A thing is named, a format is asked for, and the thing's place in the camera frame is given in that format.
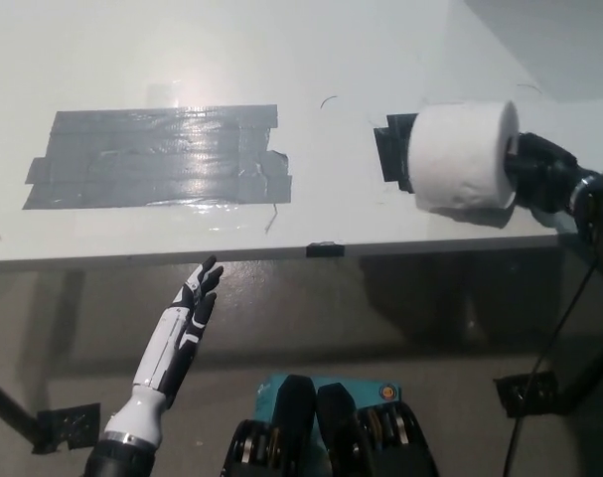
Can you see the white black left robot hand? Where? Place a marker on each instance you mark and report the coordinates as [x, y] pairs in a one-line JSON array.
[[169, 343]]

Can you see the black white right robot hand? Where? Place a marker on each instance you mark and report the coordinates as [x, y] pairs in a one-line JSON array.
[[547, 174]]

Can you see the white toilet paper roll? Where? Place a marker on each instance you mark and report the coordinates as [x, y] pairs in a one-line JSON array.
[[455, 154]]

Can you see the black teal robot torso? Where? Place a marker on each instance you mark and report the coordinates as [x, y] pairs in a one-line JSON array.
[[331, 437]]

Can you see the black tape square patch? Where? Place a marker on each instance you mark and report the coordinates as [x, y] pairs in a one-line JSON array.
[[390, 149]]

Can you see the grey duct tape patch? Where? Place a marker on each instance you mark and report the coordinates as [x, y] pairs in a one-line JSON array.
[[142, 159]]

